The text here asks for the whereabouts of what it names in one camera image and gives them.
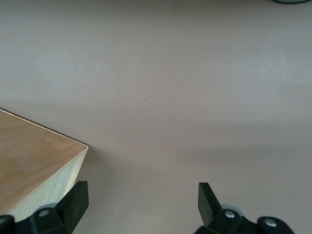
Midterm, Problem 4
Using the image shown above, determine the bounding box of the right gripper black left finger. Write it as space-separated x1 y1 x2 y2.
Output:
0 180 89 234

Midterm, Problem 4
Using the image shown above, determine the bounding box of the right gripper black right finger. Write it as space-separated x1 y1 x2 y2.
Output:
194 182 293 234

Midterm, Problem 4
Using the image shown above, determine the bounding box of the light wooden drawer cabinet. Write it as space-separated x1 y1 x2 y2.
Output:
0 108 89 221

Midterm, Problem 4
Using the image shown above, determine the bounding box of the black looped cable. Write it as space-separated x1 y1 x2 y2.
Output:
270 0 312 4

